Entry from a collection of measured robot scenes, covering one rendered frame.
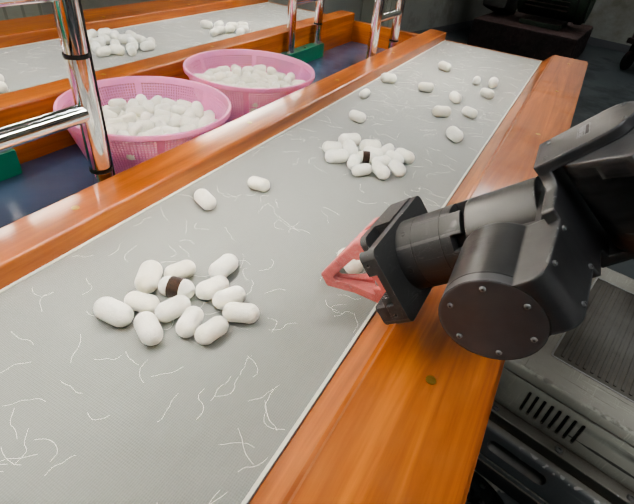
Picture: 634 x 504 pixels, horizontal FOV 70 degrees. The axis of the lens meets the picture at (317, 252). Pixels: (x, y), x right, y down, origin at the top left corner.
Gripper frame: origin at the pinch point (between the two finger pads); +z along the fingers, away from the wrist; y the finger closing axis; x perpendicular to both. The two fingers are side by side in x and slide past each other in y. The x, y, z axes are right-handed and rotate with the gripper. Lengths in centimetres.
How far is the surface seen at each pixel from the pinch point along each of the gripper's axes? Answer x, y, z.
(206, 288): -5.0, 6.7, 8.2
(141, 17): -60, -66, 72
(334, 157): -7.1, -26.1, 11.2
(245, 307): -2.2, 6.7, 4.7
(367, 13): -69, -375, 149
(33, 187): -25, -2, 44
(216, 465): 3.3, 18.5, 1.1
